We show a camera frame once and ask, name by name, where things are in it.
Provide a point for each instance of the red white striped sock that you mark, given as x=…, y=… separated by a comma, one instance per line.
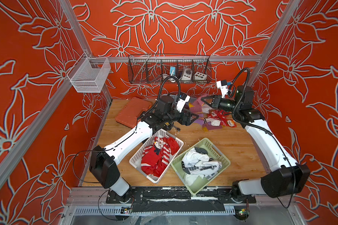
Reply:
x=165, y=152

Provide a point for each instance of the white round socket adapter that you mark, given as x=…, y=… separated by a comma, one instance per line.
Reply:
x=186, y=74

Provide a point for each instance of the blue perforated plastic basket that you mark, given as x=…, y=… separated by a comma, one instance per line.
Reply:
x=175, y=96

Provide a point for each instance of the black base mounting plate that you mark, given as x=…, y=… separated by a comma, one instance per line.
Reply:
x=179, y=199

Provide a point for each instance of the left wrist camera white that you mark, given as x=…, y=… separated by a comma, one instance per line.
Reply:
x=181, y=101

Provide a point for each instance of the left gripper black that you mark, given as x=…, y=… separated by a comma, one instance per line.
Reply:
x=187, y=122

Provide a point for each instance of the black wire wall basket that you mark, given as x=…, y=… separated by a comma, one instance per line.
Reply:
x=153, y=68

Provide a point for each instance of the white perforated plastic basket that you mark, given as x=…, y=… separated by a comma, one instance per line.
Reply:
x=135, y=160

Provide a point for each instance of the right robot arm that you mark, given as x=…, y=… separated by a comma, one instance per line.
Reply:
x=284, y=174

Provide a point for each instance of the orange plastic tool case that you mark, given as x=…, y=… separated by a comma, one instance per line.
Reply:
x=131, y=111

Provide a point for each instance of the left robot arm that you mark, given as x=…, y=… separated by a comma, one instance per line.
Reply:
x=104, y=161

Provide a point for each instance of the green perforated plastic basket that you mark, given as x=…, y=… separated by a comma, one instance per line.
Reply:
x=200, y=183

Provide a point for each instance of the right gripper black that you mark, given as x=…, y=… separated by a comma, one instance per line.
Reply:
x=217, y=102

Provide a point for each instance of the blue white charger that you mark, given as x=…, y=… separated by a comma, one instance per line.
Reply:
x=173, y=71

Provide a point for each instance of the red christmas sock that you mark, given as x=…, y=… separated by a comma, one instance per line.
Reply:
x=174, y=146

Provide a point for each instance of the white wire mesh basket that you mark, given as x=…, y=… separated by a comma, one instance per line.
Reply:
x=89, y=75

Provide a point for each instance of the red cat face sock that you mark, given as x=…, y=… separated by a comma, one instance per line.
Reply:
x=223, y=117

